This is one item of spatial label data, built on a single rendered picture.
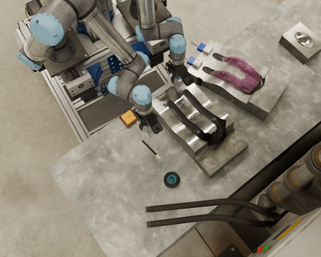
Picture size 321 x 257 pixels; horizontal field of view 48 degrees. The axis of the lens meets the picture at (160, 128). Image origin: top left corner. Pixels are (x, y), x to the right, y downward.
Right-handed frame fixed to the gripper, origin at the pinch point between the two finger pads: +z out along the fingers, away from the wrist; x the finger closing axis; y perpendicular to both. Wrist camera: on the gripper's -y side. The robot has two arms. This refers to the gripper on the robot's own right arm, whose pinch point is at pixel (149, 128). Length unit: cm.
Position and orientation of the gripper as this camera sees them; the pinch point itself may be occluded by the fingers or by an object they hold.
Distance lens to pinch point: 178.8
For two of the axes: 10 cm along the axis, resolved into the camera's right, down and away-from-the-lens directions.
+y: -6.1, -7.3, 3.1
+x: -7.9, 5.8, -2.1
